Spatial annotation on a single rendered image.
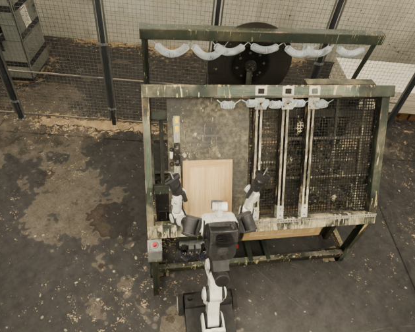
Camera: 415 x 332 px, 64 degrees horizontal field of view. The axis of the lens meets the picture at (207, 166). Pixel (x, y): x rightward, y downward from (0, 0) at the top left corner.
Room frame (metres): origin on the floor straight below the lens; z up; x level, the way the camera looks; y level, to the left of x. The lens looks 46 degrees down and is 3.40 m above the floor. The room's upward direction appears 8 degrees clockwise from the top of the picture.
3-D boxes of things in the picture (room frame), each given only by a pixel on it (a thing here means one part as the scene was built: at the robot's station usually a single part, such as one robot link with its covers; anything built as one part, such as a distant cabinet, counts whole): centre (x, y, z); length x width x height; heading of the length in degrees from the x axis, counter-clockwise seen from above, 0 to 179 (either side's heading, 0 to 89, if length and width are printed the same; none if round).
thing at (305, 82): (2.87, -1.15, 1.38); 0.70 x 0.15 x 0.85; 103
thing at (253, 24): (2.87, -0.27, 1.85); 0.80 x 0.06 x 0.80; 103
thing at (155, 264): (1.42, 0.35, 0.38); 0.06 x 0.06 x 0.75; 13
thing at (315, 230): (2.12, -0.92, 0.53); 0.90 x 0.02 x 0.55; 103
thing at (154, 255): (1.42, 0.35, 0.84); 0.12 x 0.12 x 0.18; 13
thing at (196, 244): (1.59, -0.07, 0.69); 0.50 x 0.14 x 0.24; 103
